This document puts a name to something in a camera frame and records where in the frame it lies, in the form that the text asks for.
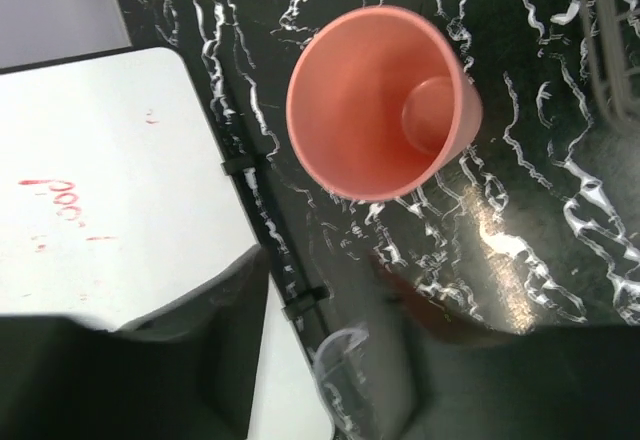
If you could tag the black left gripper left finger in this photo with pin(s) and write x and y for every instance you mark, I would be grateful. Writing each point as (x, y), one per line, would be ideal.
(185, 371)

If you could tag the clear drinking glass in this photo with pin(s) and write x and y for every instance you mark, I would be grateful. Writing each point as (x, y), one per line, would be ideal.
(364, 381)

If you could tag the pink plastic cup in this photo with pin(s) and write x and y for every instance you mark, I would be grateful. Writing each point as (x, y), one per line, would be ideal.
(378, 103)

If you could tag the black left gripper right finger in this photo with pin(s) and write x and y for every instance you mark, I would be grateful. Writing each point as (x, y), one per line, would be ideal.
(562, 382)

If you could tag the wire dish rack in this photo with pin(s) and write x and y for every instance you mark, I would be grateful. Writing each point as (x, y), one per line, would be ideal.
(610, 27)

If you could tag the white whiteboard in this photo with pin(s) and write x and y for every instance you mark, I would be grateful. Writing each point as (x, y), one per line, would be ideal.
(116, 201)

